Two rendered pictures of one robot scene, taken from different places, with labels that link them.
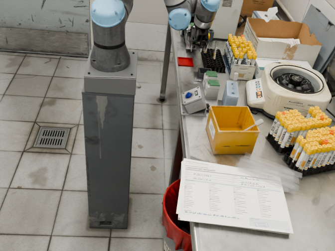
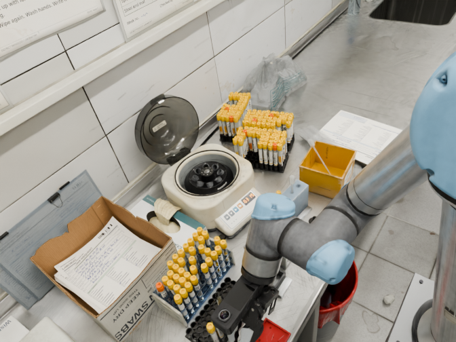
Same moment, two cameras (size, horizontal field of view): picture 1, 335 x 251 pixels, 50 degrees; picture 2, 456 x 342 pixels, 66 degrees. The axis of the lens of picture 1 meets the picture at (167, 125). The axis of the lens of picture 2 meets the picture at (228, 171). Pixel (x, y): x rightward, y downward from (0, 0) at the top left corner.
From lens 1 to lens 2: 1.64 m
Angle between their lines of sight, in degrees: 86
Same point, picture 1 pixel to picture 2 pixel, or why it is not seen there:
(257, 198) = (347, 130)
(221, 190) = (372, 142)
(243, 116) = (301, 175)
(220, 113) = (328, 180)
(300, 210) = (318, 121)
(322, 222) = (310, 112)
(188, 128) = not seen: hidden behind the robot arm
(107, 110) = not seen: hidden behind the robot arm
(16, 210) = not seen: outside the picture
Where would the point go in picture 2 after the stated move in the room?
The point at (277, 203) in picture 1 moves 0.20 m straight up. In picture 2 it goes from (334, 124) to (339, 75)
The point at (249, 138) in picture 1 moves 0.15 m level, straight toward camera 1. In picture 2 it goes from (323, 148) to (357, 130)
